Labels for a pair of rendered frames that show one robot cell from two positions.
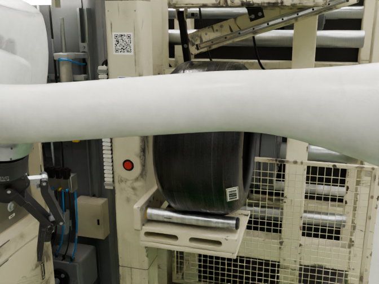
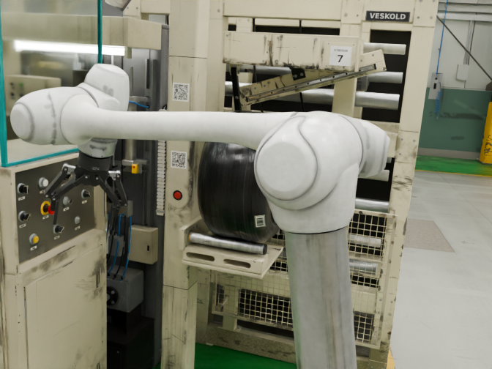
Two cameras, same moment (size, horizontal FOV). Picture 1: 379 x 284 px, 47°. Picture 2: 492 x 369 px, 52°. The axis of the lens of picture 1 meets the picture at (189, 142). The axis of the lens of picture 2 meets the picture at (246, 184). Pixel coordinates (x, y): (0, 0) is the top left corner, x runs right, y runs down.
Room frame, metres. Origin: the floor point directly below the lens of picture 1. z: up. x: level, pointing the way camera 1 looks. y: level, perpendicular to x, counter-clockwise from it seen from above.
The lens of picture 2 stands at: (-0.59, -0.13, 1.64)
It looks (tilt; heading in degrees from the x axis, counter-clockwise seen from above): 13 degrees down; 2
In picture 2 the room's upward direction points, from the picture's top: 4 degrees clockwise
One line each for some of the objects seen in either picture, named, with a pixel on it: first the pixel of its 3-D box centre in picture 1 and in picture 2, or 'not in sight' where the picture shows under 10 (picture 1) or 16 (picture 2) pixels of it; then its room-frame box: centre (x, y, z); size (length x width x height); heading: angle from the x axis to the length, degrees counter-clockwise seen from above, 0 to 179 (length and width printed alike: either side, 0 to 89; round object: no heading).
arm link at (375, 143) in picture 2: not in sight; (339, 146); (0.34, -0.27, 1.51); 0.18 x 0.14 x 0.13; 66
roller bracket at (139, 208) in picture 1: (155, 198); (200, 227); (1.63, 0.13, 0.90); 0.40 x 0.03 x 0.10; 165
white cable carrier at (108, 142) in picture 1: (109, 128); (164, 162); (1.62, 0.30, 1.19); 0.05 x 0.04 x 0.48; 165
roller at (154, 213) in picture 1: (190, 218); (226, 242); (1.44, 0.00, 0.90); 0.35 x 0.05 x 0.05; 75
